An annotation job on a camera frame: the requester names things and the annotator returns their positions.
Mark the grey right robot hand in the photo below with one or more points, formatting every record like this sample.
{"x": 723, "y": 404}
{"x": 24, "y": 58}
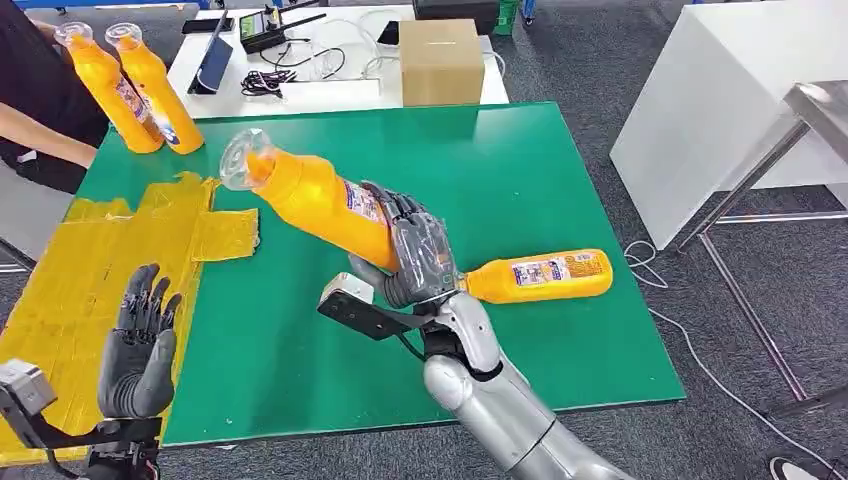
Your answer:
{"x": 424, "y": 258}

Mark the orange drink bottle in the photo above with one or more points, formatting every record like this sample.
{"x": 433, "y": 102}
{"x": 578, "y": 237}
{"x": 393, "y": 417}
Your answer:
{"x": 109, "y": 93}
{"x": 162, "y": 99}
{"x": 311, "y": 195}
{"x": 550, "y": 277}

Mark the small black flat object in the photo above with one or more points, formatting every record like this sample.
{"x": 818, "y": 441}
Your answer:
{"x": 389, "y": 33}

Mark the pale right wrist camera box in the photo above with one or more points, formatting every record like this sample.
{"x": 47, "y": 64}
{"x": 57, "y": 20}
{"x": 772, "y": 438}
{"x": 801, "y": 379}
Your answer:
{"x": 348, "y": 291}

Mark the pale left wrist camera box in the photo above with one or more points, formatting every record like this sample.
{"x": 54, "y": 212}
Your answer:
{"x": 26, "y": 391}

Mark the green table mat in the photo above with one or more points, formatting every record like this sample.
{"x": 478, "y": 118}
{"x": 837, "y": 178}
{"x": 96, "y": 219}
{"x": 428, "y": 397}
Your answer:
{"x": 517, "y": 179}

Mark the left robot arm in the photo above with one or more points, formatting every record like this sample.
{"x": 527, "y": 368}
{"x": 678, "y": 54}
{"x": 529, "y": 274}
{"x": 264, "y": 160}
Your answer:
{"x": 126, "y": 457}

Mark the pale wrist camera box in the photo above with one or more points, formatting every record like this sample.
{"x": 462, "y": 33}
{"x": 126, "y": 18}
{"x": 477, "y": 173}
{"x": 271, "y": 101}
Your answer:
{"x": 348, "y": 291}
{"x": 26, "y": 391}

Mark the black and white shoe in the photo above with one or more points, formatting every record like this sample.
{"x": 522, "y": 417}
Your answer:
{"x": 792, "y": 469}

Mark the yellow taped sheet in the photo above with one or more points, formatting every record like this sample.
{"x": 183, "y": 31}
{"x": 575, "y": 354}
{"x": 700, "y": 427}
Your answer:
{"x": 66, "y": 298}

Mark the black case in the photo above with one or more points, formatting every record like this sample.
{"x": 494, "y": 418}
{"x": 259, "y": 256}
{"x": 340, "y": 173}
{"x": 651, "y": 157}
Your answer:
{"x": 457, "y": 14}

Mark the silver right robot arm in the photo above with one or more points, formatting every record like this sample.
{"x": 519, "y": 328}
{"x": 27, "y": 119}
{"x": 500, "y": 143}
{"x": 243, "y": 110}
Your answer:
{"x": 490, "y": 404}

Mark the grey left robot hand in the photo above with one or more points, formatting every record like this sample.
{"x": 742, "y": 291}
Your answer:
{"x": 136, "y": 371}

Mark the white desk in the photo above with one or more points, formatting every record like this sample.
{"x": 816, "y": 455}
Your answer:
{"x": 715, "y": 109}

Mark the black phone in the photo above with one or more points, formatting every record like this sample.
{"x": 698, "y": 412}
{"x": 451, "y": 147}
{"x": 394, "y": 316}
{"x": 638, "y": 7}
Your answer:
{"x": 206, "y": 25}

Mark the green container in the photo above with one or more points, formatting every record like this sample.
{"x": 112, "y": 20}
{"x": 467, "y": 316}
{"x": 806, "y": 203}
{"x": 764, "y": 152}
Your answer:
{"x": 507, "y": 16}

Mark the blue frame bar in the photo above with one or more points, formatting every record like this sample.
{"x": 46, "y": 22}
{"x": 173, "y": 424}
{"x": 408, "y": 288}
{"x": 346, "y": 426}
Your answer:
{"x": 99, "y": 3}

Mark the dark tablet on stand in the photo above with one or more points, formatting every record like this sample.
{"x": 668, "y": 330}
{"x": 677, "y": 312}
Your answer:
{"x": 213, "y": 63}

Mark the person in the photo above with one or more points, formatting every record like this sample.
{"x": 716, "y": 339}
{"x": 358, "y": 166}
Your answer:
{"x": 33, "y": 79}

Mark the brown cardboard box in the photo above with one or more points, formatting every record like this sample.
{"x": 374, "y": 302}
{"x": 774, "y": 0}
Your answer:
{"x": 440, "y": 63}

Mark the black radio device with antennas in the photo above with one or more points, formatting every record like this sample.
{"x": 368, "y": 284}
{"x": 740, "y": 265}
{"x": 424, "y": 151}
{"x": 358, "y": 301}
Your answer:
{"x": 263, "y": 32}

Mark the white table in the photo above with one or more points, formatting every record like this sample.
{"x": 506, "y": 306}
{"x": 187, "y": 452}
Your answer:
{"x": 331, "y": 96}

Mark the steel table with legs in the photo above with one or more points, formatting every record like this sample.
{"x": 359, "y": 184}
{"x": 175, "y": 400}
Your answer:
{"x": 821, "y": 109}

